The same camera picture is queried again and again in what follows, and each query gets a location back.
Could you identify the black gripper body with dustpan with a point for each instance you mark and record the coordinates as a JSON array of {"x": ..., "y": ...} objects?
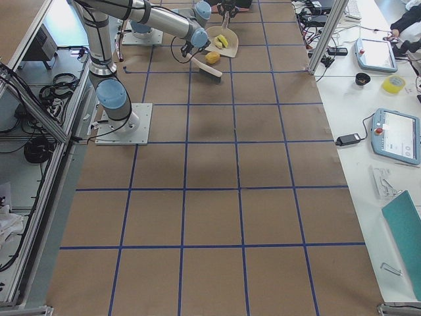
[{"x": 228, "y": 4}]

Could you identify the brush gripper black finger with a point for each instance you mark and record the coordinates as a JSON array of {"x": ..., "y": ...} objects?
[
  {"x": 184, "y": 51},
  {"x": 193, "y": 54}
]

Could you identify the black gripper body with brush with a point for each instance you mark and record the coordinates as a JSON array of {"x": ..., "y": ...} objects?
[{"x": 191, "y": 49}]

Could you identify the yellow-brown potato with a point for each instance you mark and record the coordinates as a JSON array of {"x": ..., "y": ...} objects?
[{"x": 212, "y": 57}]

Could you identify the beige hand brush black bristles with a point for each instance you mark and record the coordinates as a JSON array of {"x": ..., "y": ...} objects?
[{"x": 211, "y": 72}]

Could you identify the beige plastic dustpan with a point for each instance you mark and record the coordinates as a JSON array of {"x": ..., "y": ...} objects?
[{"x": 213, "y": 31}]

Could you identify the silver robot arm holding brush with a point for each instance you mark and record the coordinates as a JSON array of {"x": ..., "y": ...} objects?
[{"x": 203, "y": 47}]

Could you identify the bin with black trash bag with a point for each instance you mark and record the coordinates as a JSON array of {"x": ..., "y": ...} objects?
[{"x": 242, "y": 5}]

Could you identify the blue teach pendant far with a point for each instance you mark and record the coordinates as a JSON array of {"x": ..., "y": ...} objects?
[{"x": 376, "y": 55}]

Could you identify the blue teach pendant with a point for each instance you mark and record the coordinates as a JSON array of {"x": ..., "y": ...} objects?
[
  {"x": 376, "y": 55},
  {"x": 396, "y": 135}
]

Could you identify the black power adapter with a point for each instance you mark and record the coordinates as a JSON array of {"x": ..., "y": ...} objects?
[{"x": 349, "y": 139}]

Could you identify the yellow tape roll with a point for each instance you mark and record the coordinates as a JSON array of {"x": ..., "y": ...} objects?
[{"x": 393, "y": 84}]

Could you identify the blue teach pendant near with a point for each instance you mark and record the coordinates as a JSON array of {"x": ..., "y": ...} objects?
[{"x": 396, "y": 135}]

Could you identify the clear plastic bag with parts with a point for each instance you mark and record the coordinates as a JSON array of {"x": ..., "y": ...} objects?
[{"x": 382, "y": 184}]

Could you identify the teal folder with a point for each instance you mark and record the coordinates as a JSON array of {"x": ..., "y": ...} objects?
[{"x": 404, "y": 223}]

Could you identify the hex key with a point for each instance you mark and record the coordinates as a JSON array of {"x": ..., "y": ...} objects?
[{"x": 387, "y": 267}]

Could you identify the dustpan arm base plate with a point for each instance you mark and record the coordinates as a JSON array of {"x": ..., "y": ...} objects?
[{"x": 136, "y": 34}]

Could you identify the black power strip with cables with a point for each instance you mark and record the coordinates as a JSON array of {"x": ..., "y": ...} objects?
[{"x": 312, "y": 17}]

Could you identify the aluminium frame post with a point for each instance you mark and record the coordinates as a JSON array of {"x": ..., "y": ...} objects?
[{"x": 330, "y": 26}]

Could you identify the brush arm base plate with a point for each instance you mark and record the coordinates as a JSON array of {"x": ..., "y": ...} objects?
[{"x": 135, "y": 131}]

